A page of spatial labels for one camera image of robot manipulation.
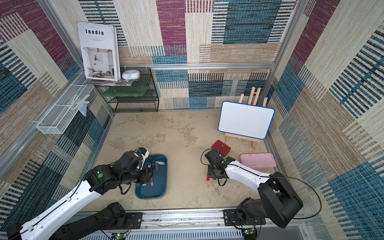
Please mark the Inedia magazine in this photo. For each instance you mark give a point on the Inedia magazine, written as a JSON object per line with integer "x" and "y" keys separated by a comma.
{"x": 99, "y": 47}

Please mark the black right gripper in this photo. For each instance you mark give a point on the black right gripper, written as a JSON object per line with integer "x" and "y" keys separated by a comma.
{"x": 212, "y": 173}

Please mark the white round device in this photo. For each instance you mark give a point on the white round device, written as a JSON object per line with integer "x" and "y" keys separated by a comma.
{"x": 131, "y": 75}

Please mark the wooden easel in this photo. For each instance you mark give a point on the wooden easel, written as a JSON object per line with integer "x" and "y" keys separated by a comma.
{"x": 252, "y": 100}

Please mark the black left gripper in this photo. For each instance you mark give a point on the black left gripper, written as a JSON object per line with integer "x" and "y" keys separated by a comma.
{"x": 146, "y": 175}

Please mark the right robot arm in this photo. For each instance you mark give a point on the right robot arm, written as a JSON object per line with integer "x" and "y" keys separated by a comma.
{"x": 278, "y": 200}

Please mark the teal plastic storage tray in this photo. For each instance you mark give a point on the teal plastic storage tray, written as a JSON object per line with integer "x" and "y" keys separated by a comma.
{"x": 146, "y": 192}

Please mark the blue-framed whiteboard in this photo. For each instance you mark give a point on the blue-framed whiteboard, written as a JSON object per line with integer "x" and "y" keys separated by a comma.
{"x": 245, "y": 120}

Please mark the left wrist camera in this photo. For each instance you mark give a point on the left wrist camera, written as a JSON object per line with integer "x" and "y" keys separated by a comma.
{"x": 143, "y": 153}

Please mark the white wire basket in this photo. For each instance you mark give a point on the white wire basket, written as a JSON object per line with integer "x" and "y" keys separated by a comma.
{"x": 58, "y": 118}

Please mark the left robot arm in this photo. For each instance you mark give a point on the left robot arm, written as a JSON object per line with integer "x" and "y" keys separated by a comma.
{"x": 95, "y": 183}

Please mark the black wire shelf rack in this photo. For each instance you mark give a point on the black wire shelf rack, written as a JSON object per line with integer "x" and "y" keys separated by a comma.
{"x": 140, "y": 96}

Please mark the pink pencil case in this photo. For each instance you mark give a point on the pink pencil case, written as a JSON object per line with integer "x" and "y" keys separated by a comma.
{"x": 258, "y": 160}

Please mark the red leather wallet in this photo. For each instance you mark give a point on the red leather wallet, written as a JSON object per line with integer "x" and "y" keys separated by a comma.
{"x": 221, "y": 147}

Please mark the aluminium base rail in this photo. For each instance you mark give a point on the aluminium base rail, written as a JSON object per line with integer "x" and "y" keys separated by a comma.
{"x": 184, "y": 224}

